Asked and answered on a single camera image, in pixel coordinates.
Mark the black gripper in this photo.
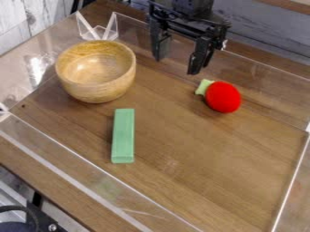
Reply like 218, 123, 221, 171
149, 0, 231, 75

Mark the red plush tomato toy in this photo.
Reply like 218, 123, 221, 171
195, 79, 241, 113

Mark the wooden bowl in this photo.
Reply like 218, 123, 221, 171
55, 40, 137, 103

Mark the green rectangular block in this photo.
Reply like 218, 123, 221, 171
111, 109, 135, 164

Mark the clear acrylic corner bracket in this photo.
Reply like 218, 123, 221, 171
75, 12, 119, 41

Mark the clear acrylic tray wall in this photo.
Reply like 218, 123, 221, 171
0, 13, 310, 232

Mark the black clamp with cable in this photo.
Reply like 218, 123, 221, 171
0, 194, 68, 232

